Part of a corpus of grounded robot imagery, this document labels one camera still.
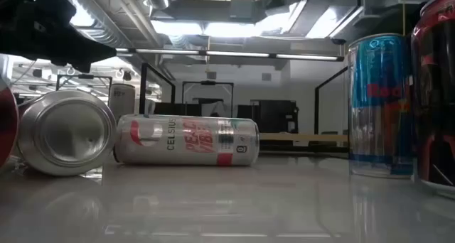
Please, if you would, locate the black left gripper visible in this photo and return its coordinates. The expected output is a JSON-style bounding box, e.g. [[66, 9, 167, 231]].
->
[[0, 0, 117, 73]]

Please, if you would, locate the red soda can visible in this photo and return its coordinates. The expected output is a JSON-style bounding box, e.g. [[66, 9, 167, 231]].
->
[[16, 89, 117, 177], [410, 0, 455, 200]]

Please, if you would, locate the white Celsius peach can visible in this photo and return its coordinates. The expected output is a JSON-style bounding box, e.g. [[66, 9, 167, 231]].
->
[[112, 114, 261, 167]]

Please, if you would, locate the wooden shelf with black legs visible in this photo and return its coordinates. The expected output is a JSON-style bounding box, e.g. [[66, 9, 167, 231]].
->
[[139, 62, 350, 155]]

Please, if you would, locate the red Coca-Cola can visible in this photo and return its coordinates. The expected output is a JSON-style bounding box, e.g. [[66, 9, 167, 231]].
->
[[0, 77, 19, 169]]

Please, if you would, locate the long LED light bar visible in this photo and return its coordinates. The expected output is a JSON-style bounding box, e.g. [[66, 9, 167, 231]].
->
[[115, 47, 345, 63]]

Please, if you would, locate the black background cabinet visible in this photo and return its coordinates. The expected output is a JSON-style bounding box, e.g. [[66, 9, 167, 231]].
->
[[237, 99, 299, 134]]

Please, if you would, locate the blue silver Red Bull can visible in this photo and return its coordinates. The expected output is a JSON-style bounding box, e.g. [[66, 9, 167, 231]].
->
[[347, 33, 415, 180]]

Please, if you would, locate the black background station frame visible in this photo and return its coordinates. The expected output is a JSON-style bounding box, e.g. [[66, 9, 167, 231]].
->
[[55, 73, 114, 95], [182, 80, 235, 118]]

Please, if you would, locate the silver spiral air duct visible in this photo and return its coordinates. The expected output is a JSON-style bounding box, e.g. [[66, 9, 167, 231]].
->
[[45, 0, 164, 48]]

